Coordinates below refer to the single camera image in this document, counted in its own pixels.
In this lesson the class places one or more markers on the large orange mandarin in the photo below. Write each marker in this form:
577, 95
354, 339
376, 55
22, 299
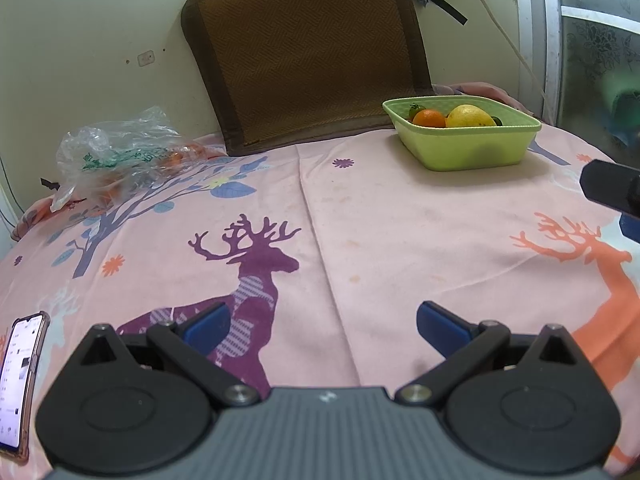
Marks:
430, 118

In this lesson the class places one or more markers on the smartphone in clear case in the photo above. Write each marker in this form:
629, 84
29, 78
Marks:
17, 385

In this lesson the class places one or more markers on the white wall sticker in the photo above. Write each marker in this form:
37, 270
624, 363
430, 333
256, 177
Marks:
146, 58

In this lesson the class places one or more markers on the clear plastic bag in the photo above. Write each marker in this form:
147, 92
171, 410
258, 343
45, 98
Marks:
115, 155

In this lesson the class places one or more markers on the yellow lemon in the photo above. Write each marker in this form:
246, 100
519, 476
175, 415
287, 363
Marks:
467, 116

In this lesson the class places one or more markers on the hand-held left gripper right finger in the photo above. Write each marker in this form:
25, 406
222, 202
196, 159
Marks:
445, 330

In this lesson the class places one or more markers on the brown woven seat mat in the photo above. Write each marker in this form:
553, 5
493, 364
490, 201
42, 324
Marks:
305, 60

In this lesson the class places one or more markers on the green plastic basket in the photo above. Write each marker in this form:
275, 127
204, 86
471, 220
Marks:
465, 147

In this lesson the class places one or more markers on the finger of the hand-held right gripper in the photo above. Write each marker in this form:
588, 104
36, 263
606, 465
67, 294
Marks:
632, 227
607, 185

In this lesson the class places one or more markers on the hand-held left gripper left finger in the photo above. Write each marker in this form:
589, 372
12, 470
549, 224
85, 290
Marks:
207, 330

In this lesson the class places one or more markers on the aluminium sliding window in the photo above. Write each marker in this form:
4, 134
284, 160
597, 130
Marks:
595, 50

